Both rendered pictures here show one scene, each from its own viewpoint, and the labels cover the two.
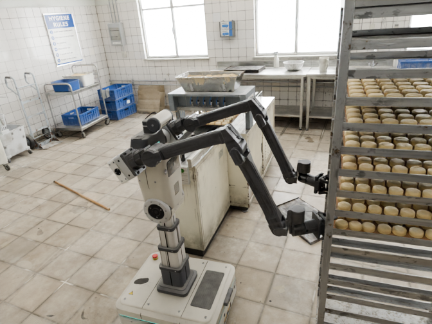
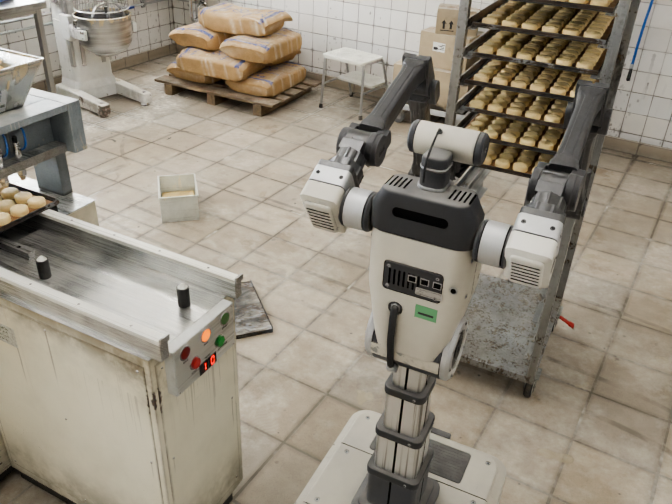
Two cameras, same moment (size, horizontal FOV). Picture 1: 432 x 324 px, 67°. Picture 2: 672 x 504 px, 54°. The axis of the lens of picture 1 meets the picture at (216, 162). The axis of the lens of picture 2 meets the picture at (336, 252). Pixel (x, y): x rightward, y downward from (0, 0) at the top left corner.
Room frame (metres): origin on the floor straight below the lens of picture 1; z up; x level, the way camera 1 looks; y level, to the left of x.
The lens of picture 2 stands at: (1.66, 1.59, 1.86)
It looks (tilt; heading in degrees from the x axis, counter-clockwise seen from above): 31 degrees down; 275
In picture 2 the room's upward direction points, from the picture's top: 3 degrees clockwise
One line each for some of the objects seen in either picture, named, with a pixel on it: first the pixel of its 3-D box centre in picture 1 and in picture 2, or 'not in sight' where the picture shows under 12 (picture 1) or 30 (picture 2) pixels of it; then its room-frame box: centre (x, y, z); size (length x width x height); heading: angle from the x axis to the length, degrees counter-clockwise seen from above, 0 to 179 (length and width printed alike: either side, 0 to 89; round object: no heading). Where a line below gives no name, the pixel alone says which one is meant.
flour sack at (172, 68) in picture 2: not in sight; (210, 65); (3.32, -4.10, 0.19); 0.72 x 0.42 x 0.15; 68
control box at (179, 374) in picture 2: (173, 173); (201, 346); (2.10, 0.31, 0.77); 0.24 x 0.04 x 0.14; 68
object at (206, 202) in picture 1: (197, 188); (111, 390); (2.44, 0.18, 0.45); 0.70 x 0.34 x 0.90; 158
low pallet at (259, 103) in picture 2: not in sight; (239, 86); (3.04, -3.99, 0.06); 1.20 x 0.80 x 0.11; 158
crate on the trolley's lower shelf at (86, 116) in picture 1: (81, 116); not in sight; (5.75, 2.36, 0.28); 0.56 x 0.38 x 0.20; 163
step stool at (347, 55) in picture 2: not in sight; (356, 80); (2.01, -3.81, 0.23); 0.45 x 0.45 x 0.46; 57
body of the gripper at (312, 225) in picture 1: (310, 225); not in sight; (1.10, -0.37, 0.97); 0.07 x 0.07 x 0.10; 9
